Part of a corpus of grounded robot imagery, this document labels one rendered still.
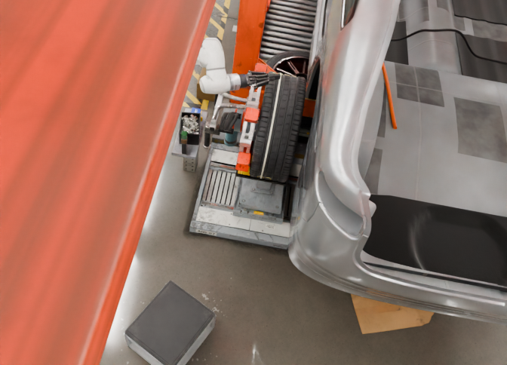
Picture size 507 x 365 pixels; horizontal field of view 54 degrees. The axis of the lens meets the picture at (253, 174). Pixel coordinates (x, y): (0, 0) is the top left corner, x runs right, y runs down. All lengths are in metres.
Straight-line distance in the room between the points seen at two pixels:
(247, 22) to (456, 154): 1.48
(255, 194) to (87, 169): 3.36
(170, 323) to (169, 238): 0.80
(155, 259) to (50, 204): 3.33
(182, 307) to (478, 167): 1.91
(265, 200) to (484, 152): 1.44
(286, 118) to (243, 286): 1.25
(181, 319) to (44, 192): 2.81
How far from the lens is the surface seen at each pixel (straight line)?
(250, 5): 3.11
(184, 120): 3.50
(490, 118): 3.42
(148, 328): 2.96
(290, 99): 2.83
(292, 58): 4.14
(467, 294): 2.42
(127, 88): 0.20
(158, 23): 0.23
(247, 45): 3.29
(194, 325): 2.96
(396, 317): 3.60
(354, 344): 3.45
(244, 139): 2.84
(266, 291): 3.44
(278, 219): 3.52
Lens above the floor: 3.14
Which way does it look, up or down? 53 degrees down
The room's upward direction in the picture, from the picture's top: 11 degrees clockwise
